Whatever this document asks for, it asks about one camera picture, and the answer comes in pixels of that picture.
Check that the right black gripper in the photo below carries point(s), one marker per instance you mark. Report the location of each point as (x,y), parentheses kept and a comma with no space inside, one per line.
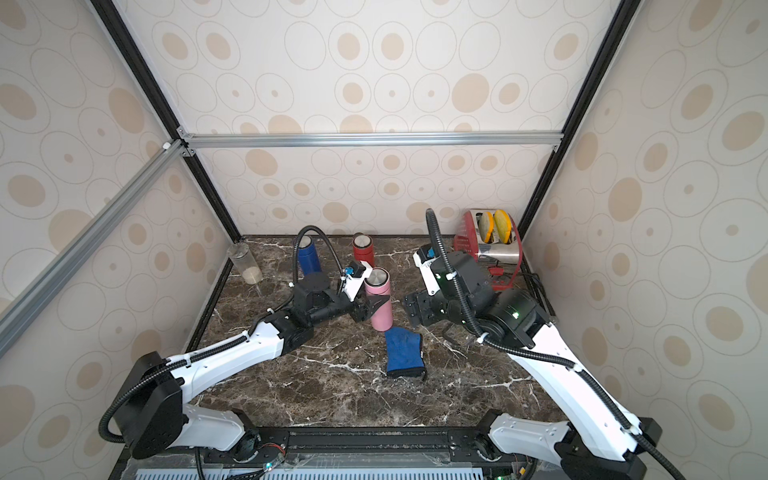
(417,307)

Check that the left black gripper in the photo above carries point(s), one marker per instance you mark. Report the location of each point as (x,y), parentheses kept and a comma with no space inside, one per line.
(365,308)

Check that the pink thermos bottle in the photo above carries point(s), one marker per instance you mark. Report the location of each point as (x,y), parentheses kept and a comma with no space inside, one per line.
(378,292)

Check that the blue cloth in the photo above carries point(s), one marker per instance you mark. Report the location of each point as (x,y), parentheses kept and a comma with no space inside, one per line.
(404,354)

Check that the red thermos bottle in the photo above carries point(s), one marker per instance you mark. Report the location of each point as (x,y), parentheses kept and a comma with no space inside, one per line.
(363,248)

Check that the blue thermos bottle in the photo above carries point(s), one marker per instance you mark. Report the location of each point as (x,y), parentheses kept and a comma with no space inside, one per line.
(308,259)

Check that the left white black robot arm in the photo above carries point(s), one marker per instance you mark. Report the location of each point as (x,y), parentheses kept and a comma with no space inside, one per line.
(152,411)

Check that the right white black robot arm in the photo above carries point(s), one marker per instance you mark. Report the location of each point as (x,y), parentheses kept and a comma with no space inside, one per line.
(600,438)

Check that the red polka dot toaster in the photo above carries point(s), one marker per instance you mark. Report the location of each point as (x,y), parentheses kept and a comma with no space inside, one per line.
(503,261)

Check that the left yellow toast slice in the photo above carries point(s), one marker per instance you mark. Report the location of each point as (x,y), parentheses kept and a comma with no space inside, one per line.
(486,227)

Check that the yellow toast slice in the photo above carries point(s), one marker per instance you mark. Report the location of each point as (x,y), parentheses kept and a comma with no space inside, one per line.
(486,227)
(503,226)

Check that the right yellow toast slice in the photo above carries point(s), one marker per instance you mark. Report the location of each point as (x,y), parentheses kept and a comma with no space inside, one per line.
(503,226)

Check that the clear glass cup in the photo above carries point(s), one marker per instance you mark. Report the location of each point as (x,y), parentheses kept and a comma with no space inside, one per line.
(244,261)

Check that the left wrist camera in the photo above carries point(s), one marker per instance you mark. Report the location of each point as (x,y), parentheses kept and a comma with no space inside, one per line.
(354,275)

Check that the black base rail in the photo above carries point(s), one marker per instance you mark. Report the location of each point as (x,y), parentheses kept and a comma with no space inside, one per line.
(366,447)

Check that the horizontal aluminium rail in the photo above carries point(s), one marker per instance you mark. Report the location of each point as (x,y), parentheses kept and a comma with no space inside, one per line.
(359,140)

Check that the left diagonal aluminium rail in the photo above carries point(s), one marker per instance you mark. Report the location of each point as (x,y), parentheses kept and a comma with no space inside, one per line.
(25,308)

